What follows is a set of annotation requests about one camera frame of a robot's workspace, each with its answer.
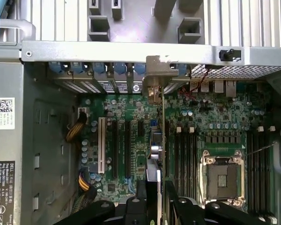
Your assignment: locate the black plunger switch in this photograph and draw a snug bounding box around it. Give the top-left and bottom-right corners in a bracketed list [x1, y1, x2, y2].
[218, 48, 235, 61]

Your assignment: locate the black RAM slot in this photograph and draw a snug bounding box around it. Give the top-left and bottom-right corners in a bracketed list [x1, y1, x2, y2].
[264, 130, 278, 225]
[259, 130, 271, 225]
[252, 130, 264, 225]
[247, 130, 257, 225]
[192, 134, 199, 200]
[186, 133, 192, 200]
[180, 134, 186, 200]
[174, 133, 180, 200]

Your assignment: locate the white PCI expansion slot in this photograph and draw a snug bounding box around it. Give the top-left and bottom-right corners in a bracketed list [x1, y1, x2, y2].
[97, 117, 107, 174]

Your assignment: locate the grey power supply unit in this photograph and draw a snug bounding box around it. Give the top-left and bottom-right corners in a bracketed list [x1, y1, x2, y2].
[0, 58, 23, 225]

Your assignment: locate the silver ethernet port block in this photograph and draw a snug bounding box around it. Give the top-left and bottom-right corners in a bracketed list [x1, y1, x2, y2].
[225, 80, 237, 98]

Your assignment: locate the green motherboard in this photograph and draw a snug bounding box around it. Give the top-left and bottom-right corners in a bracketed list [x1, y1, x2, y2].
[77, 79, 279, 225]

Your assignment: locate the black Dell rating label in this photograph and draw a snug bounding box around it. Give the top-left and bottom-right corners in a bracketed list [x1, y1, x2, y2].
[0, 160, 16, 225]

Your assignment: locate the grey metal PC case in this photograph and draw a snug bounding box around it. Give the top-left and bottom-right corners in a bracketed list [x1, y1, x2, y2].
[0, 39, 281, 225]

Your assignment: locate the silver CPU socket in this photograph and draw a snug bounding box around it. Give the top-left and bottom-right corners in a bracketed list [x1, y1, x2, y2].
[200, 149, 247, 203]

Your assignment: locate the thin metal locking lever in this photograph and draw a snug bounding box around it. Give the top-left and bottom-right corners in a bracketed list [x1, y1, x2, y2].
[246, 142, 279, 156]

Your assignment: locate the yellow purple wire bundle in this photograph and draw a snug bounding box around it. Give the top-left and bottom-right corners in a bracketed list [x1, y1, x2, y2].
[78, 172, 97, 205]

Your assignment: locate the yellow black power wire bundle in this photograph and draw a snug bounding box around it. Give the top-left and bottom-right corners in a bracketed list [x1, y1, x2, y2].
[65, 107, 88, 143]

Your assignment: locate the grey plastic parts rack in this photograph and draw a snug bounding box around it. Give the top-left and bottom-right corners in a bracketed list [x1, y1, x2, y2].
[86, 0, 205, 44]

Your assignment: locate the red wire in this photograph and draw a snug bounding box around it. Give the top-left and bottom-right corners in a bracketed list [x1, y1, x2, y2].
[177, 67, 213, 97]

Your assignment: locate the white QR code sticker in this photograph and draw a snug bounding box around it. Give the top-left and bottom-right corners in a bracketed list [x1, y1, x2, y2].
[0, 97, 15, 130]

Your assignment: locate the perforated metal slot cover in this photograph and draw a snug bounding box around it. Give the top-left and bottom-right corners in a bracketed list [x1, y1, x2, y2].
[74, 78, 102, 94]
[53, 78, 81, 93]

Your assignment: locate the long black expansion slot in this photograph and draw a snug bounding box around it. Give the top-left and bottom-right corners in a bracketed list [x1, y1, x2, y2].
[112, 120, 120, 186]
[165, 120, 171, 181]
[124, 120, 132, 186]

